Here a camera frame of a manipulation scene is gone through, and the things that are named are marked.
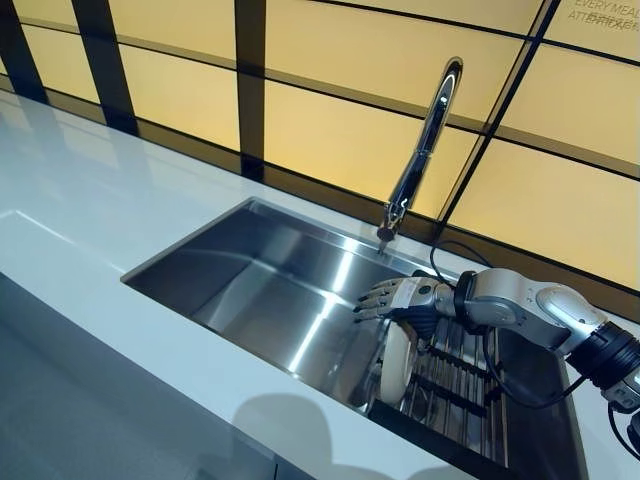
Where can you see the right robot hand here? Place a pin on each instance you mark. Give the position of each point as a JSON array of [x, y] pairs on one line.
[[415, 295]]

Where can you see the cream ceramic plate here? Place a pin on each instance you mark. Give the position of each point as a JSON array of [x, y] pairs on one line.
[[395, 365]]

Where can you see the black dish drying rack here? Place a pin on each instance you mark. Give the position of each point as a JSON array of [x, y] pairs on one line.
[[450, 380]]

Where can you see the stainless steel sink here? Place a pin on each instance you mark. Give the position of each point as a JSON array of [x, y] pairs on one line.
[[250, 300]]

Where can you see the chrome kitchen faucet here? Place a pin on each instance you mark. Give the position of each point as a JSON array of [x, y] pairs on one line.
[[435, 115]]

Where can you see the white cabinet door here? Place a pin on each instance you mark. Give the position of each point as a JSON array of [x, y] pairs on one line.
[[75, 425]]

